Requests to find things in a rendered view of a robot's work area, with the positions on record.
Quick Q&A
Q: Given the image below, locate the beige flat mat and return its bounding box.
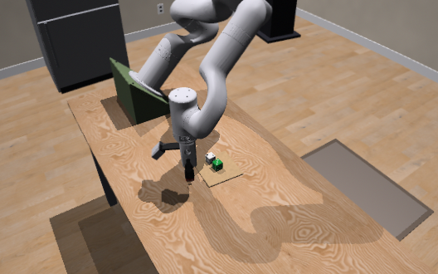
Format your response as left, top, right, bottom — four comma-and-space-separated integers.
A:
196, 151, 243, 188

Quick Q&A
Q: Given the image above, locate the grey die with black pips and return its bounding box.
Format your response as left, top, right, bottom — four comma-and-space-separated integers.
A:
205, 152, 216, 164

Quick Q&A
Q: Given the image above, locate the green die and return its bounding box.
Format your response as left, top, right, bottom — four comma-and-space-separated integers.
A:
212, 159, 223, 171

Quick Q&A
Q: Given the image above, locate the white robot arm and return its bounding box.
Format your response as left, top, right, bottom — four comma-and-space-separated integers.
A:
129, 0, 272, 142

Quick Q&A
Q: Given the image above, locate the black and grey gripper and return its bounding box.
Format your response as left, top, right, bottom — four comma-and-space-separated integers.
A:
176, 139, 197, 179

